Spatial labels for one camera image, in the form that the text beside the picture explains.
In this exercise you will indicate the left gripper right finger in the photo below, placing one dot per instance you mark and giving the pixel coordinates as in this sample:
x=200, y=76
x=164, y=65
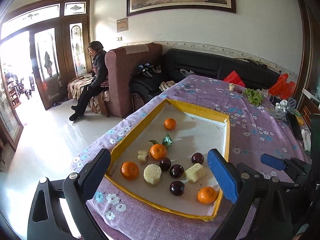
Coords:
x=242, y=185

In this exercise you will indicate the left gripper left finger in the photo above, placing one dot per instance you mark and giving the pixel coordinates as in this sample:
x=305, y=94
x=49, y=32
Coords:
x=46, y=218

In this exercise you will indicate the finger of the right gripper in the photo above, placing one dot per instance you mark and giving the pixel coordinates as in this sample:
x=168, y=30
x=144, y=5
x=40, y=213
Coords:
x=293, y=167
x=260, y=182

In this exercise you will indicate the dark red plum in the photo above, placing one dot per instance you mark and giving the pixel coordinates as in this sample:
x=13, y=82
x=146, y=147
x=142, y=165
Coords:
x=176, y=171
x=165, y=164

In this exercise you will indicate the near right tangerine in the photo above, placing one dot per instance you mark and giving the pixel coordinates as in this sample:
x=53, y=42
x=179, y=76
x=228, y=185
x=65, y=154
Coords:
x=207, y=195

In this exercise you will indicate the cube pale fruit chunk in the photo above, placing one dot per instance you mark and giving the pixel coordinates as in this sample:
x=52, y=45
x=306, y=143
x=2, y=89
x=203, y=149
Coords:
x=194, y=173

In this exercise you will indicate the dark plum far right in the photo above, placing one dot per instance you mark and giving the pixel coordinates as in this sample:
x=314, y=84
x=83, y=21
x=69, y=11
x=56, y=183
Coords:
x=197, y=158

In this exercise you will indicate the purple floral tablecloth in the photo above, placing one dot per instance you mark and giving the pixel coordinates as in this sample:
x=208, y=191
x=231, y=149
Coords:
x=254, y=131

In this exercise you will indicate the clear plastic bag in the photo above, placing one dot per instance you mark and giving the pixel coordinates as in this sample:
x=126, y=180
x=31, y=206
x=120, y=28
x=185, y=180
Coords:
x=280, y=110

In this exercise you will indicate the dark plum in tray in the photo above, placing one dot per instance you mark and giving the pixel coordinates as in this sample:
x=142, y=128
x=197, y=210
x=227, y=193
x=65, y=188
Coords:
x=177, y=188

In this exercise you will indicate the red orange plastic bag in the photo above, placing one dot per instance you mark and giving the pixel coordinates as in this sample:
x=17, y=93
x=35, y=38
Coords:
x=282, y=88

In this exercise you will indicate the green lettuce leaf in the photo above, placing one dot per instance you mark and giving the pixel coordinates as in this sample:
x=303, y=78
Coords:
x=254, y=96

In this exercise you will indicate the yellow edged white tray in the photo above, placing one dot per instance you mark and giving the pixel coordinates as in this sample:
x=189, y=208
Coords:
x=198, y=129

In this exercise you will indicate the round peeled pale fruit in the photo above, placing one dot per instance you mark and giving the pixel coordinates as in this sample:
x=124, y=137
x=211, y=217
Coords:
x=152, y=174

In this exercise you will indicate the tangerine with leaves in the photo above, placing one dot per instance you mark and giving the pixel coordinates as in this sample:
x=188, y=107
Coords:
x=159, y=151

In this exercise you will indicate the near left tangerine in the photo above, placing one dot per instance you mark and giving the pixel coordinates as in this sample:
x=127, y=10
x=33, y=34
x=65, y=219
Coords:
x=129, y=170

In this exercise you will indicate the far tangerine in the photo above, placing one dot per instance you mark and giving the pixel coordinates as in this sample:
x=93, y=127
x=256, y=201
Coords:
x=170, y=124

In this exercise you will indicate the pale cut fruit chunk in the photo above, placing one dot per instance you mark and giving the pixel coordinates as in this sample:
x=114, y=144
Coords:
x=231, y=87

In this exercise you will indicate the small pale fruit slice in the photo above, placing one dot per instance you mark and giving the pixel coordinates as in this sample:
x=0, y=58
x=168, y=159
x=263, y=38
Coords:
x=142, y=156

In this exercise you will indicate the red paper box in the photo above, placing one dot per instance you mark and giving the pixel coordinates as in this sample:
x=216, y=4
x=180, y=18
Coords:
x=234, y=78

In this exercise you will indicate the black leather sofa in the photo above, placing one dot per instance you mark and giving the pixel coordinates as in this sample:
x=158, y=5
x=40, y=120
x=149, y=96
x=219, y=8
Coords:
x=170, y=65

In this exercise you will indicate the seated woman in black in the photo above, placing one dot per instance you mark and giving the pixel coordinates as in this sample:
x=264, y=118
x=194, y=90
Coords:
x=99, y=82

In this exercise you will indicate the maroon armchair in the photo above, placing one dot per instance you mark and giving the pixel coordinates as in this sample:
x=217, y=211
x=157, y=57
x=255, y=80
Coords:
x=122, y=65

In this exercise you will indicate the wooden glass door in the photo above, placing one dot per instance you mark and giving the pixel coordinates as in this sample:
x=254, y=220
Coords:
x=47, y=39

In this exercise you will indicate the small wall plaque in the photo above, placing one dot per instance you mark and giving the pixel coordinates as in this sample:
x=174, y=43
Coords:
x=122, y=25

